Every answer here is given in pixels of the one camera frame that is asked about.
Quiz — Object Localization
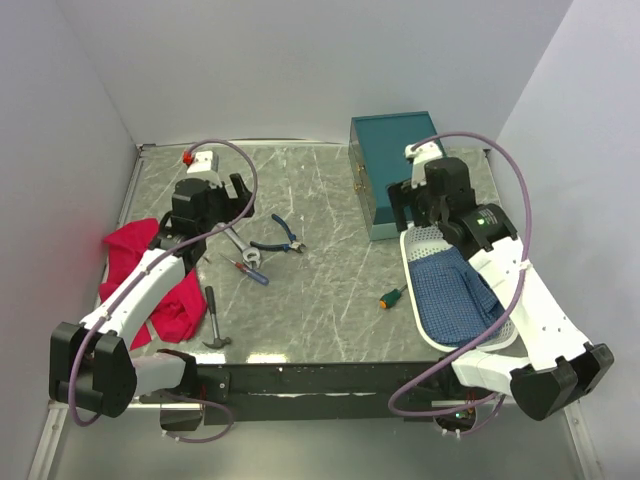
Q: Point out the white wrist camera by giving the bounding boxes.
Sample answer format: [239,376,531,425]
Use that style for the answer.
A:
[185,150,222,187]
[404,141,444,189]

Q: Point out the green orange stubby screwdriver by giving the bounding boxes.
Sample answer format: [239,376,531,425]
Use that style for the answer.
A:
[379,285,407,309]

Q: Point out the aluminium frame rail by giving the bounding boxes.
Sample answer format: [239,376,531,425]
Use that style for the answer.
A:
[27,402,68,480]

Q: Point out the blue red screwdriver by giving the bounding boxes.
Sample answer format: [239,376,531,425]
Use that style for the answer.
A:
[220,254,269,286]

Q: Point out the teal tool box with drawer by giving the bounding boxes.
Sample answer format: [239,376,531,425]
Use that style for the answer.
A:
[348,111,436,241]

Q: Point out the black handled adjustable wrench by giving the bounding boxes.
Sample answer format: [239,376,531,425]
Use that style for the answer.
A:
[242,246,262,270]

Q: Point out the white plastic basket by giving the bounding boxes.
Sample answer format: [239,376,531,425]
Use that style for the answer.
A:
[400,225,513,353]

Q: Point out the red cloth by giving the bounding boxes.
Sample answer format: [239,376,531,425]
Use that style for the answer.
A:
[99,218,207,343]

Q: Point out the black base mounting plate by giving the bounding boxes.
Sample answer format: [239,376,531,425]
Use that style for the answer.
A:
[137,360,501,434]

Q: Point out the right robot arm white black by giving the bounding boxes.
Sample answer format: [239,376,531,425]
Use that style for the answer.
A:
[388,158,614,421]

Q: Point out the black handled claw hammer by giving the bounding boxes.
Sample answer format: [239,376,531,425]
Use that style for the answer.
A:
[202,286,232,350]

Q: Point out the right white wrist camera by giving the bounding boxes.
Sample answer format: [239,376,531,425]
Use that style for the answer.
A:
[404,141,444,189]

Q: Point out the silver combination wrench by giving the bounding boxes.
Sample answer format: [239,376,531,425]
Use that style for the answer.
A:
[223,227,262,270]

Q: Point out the blue checkered cloth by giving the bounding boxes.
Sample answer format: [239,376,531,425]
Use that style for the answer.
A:
[409,248,504,347]

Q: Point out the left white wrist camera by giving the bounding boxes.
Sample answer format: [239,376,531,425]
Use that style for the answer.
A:
[185,150,222,187]

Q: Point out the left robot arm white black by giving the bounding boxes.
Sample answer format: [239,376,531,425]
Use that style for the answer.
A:
[49,173,255,418]

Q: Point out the blue handled pliers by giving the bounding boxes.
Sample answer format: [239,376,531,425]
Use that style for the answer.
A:
[249,213,306,256]

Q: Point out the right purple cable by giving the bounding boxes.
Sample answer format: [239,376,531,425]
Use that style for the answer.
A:
[387,131,532,437]

